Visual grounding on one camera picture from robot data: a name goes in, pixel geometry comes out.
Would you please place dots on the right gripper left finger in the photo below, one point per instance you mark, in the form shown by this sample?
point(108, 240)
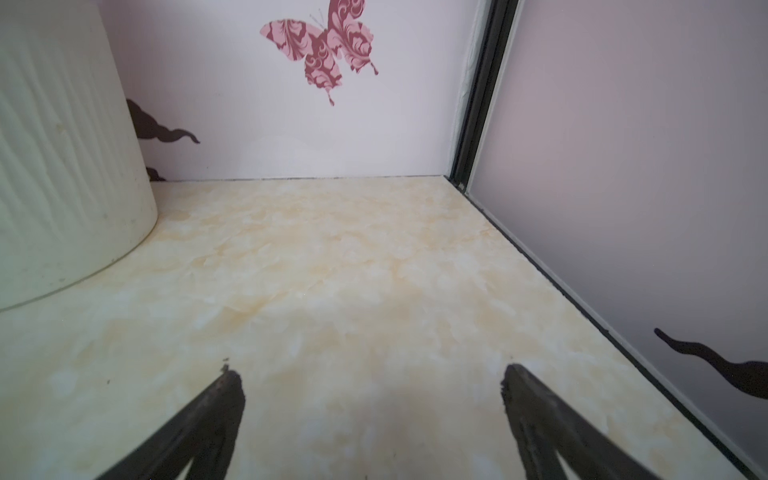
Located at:
point(198, 441)

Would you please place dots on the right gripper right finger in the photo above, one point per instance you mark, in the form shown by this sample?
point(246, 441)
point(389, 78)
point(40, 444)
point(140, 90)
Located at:
point(550, 434)

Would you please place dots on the white ribbed waste bin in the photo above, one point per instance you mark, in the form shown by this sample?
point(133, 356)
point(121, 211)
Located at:
point(75, 196)

